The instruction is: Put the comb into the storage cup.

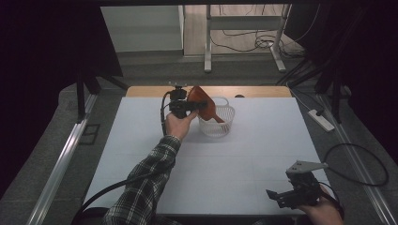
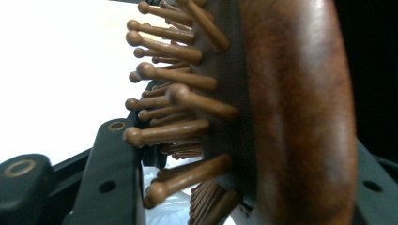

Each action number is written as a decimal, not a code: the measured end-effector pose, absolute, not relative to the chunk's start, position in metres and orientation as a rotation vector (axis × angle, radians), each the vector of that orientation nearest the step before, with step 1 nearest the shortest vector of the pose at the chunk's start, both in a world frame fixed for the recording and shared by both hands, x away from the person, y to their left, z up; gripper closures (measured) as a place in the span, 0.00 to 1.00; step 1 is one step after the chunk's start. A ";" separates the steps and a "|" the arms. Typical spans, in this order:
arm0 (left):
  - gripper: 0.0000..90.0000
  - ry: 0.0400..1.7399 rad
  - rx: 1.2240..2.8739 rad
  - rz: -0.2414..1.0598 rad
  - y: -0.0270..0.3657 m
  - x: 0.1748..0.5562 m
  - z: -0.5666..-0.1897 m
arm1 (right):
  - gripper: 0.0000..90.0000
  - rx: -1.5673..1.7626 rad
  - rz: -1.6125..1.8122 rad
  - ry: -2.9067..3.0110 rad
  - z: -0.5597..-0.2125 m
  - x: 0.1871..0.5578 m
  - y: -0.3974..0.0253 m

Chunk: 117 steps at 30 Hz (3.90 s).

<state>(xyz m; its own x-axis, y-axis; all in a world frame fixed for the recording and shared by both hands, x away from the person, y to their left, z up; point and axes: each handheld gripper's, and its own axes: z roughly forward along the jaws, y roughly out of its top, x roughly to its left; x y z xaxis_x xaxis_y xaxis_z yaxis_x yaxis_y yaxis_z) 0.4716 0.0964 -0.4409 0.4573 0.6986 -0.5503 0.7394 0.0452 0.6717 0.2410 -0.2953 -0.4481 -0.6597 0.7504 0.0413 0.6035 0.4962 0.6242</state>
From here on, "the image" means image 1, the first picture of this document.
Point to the white power strip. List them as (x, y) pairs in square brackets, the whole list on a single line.
[(320, 120)]

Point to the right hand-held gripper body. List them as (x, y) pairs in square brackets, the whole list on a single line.
[(303, 187)]

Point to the white cabinet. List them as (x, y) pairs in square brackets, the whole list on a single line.
[(142, 28)]

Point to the aluminium rail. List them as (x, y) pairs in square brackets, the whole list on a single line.
[(61, 162), (359, 162)]

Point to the brown wooden hairbrush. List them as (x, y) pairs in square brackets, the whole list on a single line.
[(203, 104)]

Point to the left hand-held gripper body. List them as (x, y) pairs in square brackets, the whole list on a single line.
[(178, 103)]

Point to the white desk frame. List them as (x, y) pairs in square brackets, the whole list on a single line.
[(244, 23)]

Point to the white plastic basket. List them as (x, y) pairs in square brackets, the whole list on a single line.
[(219, 125)]

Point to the person's left hand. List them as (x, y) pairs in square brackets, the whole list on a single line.
[(178, 126)]

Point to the person's right hand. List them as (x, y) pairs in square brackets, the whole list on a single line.
[(322, 212)]

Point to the white foam board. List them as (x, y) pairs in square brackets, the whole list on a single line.
[(250, 156)]

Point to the black metal stand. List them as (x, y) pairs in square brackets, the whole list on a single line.
[(84, 93), (325, 84)]

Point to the dark curtain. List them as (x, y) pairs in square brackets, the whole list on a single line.
[(366, 62), (47, 78)]

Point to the wooden table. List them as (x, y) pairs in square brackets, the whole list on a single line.
[(250, 91)]

